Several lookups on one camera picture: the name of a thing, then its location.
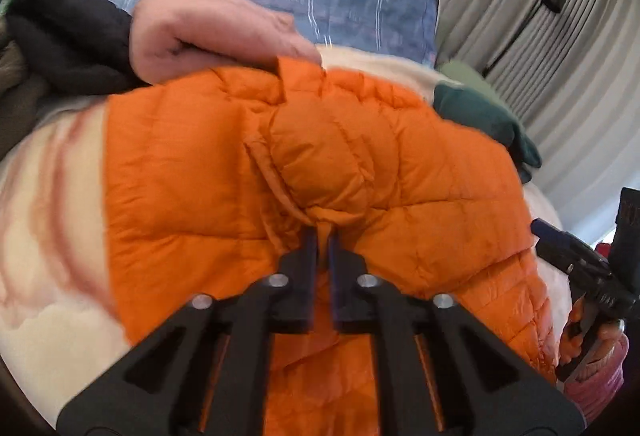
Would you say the dark green folded garment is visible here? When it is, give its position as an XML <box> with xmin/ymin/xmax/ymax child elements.
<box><xmin>433</xmin><ymin>83</ymin><xmax>542</xmax><ymax>184</ymax></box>

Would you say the green pillow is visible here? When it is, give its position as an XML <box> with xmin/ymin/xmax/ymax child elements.
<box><xmin>437</xmin><ymin>60</ymin><xmax>500</xmax><ymax>103</ymax></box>

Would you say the black folded garment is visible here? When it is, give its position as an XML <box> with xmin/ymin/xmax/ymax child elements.
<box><xmin>6</xmin><ymin>0</ymin><xmax>145</xmax><ymax>96</ymax></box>

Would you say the black floor lamp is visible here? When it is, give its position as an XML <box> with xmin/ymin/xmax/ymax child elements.
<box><xmin>482</xmin><ymin>0</ymin><xmax>569</xmax><ymax>78</ymax></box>

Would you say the beige pleated curtain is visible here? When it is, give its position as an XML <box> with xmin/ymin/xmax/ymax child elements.
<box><xmin>438</xmin><ymin>0</ymin><xmax>639</xmax><ymax>242</ymax></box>

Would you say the pink folded jacket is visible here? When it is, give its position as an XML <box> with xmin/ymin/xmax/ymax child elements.
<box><xmin>129</xmin><ymin>0</ymin><xmax>321</xmax><ymax>84</ymax></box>

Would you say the olive brown fleece garment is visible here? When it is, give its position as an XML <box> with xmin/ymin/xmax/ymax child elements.
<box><xmin>0</xmin><ymin>22</ymin><xmax>48</xmax><ymax>158</ymax></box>

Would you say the right hand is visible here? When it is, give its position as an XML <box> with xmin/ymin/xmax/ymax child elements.
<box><xmin>558</xmin><ymin>295</ymin><xmax>626</xmax><ymax>367</ymax></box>

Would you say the orange puffer jacket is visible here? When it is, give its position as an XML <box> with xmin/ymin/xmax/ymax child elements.
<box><xmin>103</xmin><ymin>56</ymin><xmax>559</xmax><ymax>436</ymax></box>

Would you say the pink bear fleece blanket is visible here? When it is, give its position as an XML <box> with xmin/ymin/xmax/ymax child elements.
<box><xmin>1</xmin><ymin>46</ymin><xmax>570</xmax><ymax>420</ymax></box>

